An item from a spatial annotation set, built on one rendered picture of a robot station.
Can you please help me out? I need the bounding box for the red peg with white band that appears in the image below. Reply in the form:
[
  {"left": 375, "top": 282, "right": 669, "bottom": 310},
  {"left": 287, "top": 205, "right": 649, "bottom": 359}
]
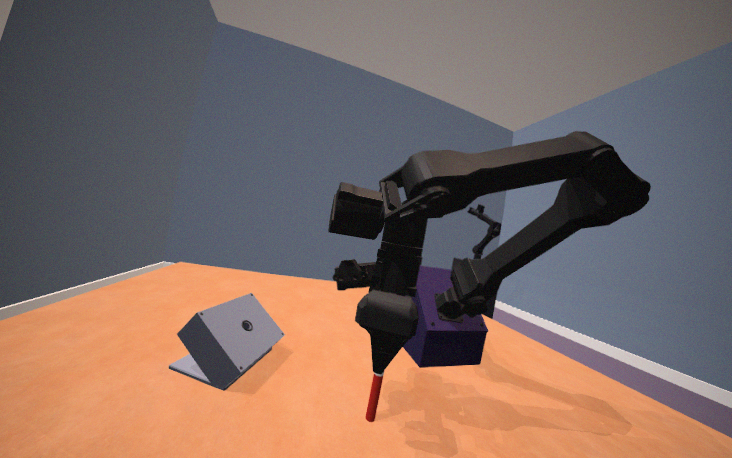
[{"left": 365, "top": 371, "right": 384, "bottom": 422}]

